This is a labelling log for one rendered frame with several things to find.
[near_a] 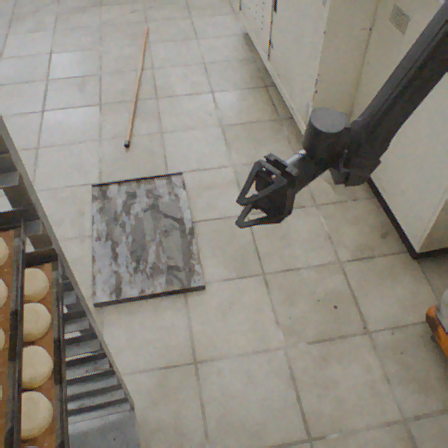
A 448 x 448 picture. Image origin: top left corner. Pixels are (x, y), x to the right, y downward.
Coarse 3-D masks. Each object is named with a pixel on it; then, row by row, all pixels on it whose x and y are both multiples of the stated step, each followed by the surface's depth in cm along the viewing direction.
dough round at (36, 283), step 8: (24, 272) 64; (32, 272) 64; (40, 272) 64; (24, 280) 63; (32, 280) 63; (40, 280) 63; (32, 288) 62; (40, 288) 62; (48, 288) 64; (32, 296) 61; (40, 296) 63
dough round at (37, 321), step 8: (32, 304) 60; (40, 304) 61; (24, 312) 60; (32, 312) 60; (40, 312) 60; (24, 320) 59; (32, 320) 59; (40, 320) 59; (48, 320) 60; (24, 328) 58; (32, 328) 58; (40, 328) 58; (48, 328) 60; (24, 336) 58; (32, 336) 58; (40, 336) 59
